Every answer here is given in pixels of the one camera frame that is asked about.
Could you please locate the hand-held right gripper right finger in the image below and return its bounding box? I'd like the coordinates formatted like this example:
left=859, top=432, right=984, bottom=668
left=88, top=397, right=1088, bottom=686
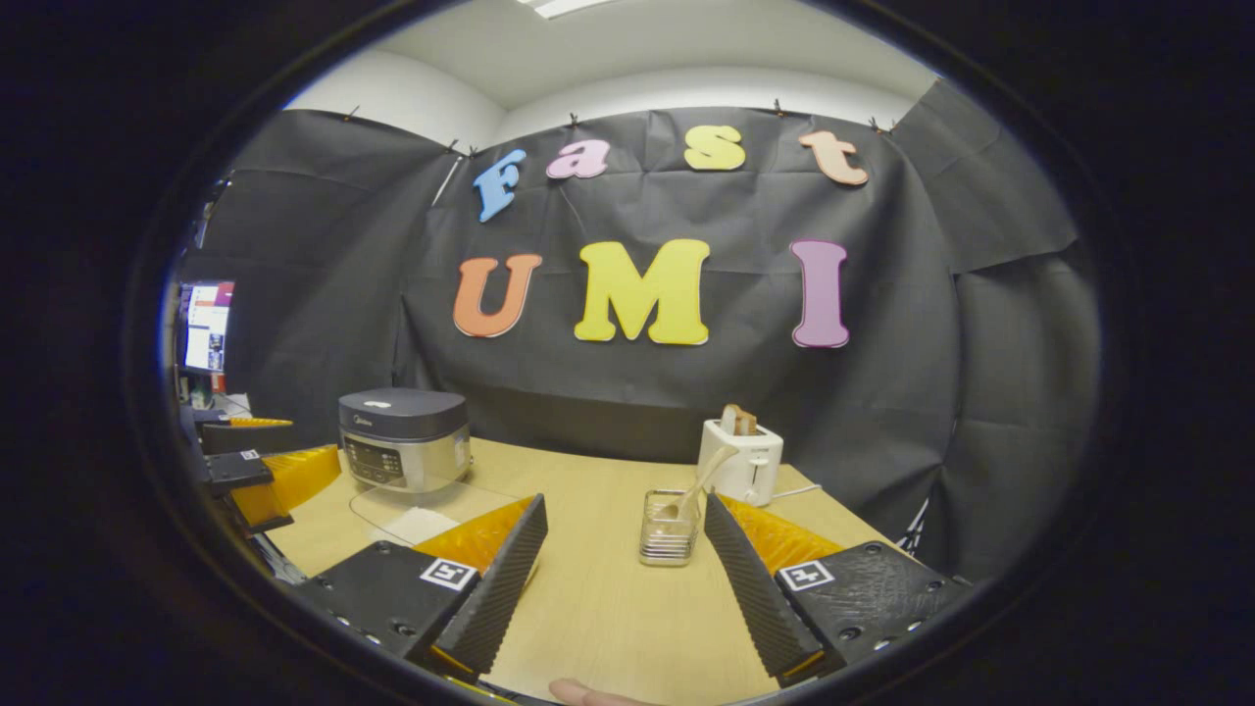
left=703, top=493, right=972, bottom=689

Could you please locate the metal wire chopstick holder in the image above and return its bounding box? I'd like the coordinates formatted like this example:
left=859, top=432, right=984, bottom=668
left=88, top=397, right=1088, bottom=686
left=639, top=488, right=702, bottom=568

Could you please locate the wooden spoon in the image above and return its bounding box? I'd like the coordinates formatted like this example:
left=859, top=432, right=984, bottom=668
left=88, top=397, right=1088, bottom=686
left=655, top=446, right=738, bottom=521

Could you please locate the grey silver rice cooker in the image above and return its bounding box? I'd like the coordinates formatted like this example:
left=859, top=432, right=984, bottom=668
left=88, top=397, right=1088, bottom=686
left=338, top=387, right=474, bottom=494

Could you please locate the computer monitor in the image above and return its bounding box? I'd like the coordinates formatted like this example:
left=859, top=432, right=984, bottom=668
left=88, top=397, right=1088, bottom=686
left=179, top=280, right=236, bottom=376

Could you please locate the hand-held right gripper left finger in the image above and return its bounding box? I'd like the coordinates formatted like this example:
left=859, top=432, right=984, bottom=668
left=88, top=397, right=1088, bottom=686
left=294, top=493, right=550, bottom=685

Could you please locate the white side table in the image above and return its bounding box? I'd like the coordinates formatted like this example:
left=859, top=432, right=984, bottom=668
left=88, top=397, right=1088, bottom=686
left=186, top=390, right=254, bottom=421

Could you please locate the ceiling light panel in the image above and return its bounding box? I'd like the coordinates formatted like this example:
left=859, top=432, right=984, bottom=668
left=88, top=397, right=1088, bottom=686
left=517, top=0, right=638, bottom=21

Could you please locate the black backdrop cloth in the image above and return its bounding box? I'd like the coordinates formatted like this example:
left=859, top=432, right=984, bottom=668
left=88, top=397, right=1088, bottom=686
left=181, top=78, right=1104, bottom=584

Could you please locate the white toaster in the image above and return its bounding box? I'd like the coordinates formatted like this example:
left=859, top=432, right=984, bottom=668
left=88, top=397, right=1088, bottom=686
left=697, top=419, right=785, bottom=508

